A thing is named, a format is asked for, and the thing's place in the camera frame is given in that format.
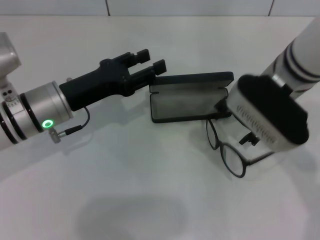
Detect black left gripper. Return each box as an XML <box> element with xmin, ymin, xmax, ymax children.
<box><xmin>59</xmin><ymin>49</ymin><xmax>168</xmax><ymax>113</ymax></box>

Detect black round-framed glasses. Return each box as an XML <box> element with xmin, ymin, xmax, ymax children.
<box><xmin>205</xmin><ymin>117</ymin><xmax>272</xmax><ymax>180</ymax></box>

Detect black glasses case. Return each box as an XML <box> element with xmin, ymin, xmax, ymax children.
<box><xmin>149</xmin><ymin>71</ymin><xmax>235</xmax><ymax>124</ymax></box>

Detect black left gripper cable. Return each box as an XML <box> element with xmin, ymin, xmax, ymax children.
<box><xmin>50</xmin><ymin>106</ymin><xmax>91</xmax><ymax>144</ymax></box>

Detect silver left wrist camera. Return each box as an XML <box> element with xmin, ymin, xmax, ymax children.
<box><xmin>0</xmin><ymin>31</ymin><xmax>22</xmax><ymax>102</ymax></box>

